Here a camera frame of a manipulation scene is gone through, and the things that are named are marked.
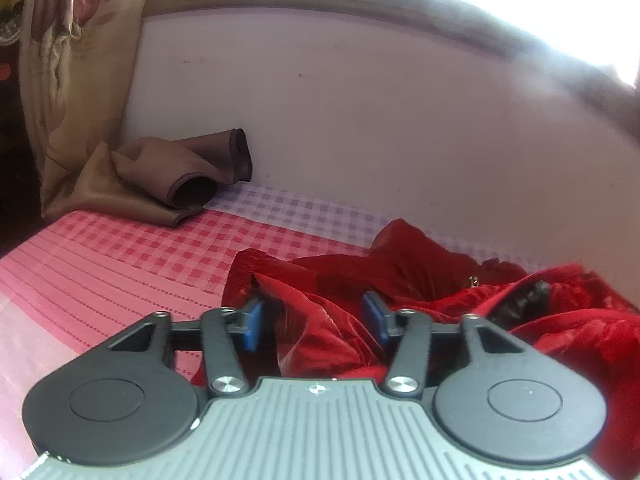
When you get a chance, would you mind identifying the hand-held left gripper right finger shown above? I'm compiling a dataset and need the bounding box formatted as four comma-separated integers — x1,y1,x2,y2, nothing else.
361,290,522,396

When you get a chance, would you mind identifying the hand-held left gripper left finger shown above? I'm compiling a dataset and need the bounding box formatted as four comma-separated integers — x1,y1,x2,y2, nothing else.
107,297,266,396

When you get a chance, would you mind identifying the red puffer jacket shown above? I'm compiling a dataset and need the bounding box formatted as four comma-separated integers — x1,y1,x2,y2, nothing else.
192,218,640,480

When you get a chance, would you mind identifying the pink checked bed sheet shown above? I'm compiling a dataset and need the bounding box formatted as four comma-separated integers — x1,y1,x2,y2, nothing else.
0,182,546,480

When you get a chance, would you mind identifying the brown garment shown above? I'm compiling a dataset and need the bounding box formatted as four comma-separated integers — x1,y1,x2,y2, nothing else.
86,128,254,229

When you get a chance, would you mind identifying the beige curtain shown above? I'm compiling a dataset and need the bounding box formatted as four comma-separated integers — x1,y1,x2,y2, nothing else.
19,0,162,222

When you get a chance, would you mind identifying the beige patterned cover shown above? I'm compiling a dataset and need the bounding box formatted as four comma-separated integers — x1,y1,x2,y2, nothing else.
0,0,25,47

